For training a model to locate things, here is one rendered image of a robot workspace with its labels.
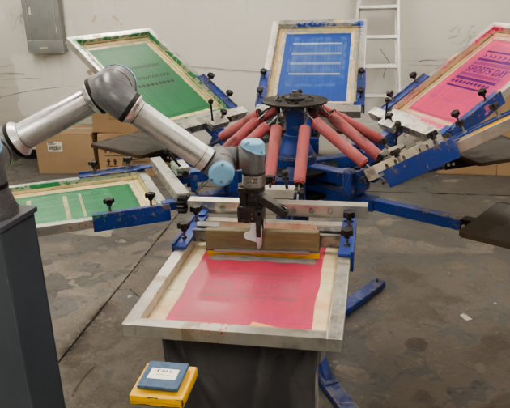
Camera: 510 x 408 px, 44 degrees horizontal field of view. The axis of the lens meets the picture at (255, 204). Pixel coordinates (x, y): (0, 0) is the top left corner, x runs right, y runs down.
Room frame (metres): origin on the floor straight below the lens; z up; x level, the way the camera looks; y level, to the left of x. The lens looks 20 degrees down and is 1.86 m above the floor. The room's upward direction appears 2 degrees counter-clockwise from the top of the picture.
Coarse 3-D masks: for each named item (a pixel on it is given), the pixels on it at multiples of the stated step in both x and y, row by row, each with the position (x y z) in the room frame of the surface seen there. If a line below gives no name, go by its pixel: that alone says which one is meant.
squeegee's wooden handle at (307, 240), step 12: (216, 228) 1.96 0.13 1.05; (228, 228) 1.95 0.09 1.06; (240, 228) 1.95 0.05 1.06; (264, 228) 1.94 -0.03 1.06; (216, 240) 1.94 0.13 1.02; (228, 240) 1.94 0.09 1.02; (240, 240) 1.93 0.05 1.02; (264, 240) 1.91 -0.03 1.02; (276, 240) 1.91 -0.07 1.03; (288, 240) 1.90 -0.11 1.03; (300, 240) 1.89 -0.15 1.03; (312, 240) 1.88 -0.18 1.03; (312, 252) 1.88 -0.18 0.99
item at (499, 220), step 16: (320, 192) 2.71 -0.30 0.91; (336, 192) 2.65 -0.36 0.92; (368, 208) 2.54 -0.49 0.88; (384, 208) 2.50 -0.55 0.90; (400, 208) 2.45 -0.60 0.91; (416, 208) 2.42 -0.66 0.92; (496, 208) 2.33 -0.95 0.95; (448, 224) 2.31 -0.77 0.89; (464, 224) 2.27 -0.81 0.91; (480, 224) 2.17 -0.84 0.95; (496, 224) 2.16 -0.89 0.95; (480, 240) 2.05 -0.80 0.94; (496, 240) 2.02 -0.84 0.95
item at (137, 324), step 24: (192, 240) 2.02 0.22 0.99; (168, 264) 1.83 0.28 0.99; (336, 288) 1.63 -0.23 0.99; (144, 312) 1.54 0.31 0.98; (336, 312) 1.49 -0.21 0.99; (144, 336) 1.46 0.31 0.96; (168, 336) 1.45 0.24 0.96; (192, 336) 1.43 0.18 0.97; (216, 336) 1.42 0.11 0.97; (240, 336) 1.41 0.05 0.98; (264, 336) 1.40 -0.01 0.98; (288, 336) 1.39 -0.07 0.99; (312, 336) 1.38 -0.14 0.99; (336, 336) 1.38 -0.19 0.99
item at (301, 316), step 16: (320, 256) 1.93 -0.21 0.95; (272, 272) 1.82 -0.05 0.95; (288, 272) 1.81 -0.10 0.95; (304, 272) 1.81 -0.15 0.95; (320, 272) 1.81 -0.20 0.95; (304, 288) 1.70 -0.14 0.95; (256, 304) 1.61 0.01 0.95; (304, 304) 1.60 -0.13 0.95; (240, 320) 1.53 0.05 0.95; (256, 320) 1.53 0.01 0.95; (272, 320) 1.53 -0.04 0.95; (288, 320) 1.52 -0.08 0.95; (304, 320) 1.52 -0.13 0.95
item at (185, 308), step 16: (208, 256) 1.96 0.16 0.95; (208, 272) 1.83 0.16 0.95; (192, 288) 1.73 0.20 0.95; (176, 304) 1.63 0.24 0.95; (192, 304) 1.63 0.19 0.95; (208, 304) 1.62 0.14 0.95; (224, 304) 1.62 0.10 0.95; (240, 304) 1.62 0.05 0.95; (176, 320) 1.54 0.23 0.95; (192, 320) 1.54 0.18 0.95; (208, 320) 1.54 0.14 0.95; (224, 320) 1.53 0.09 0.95
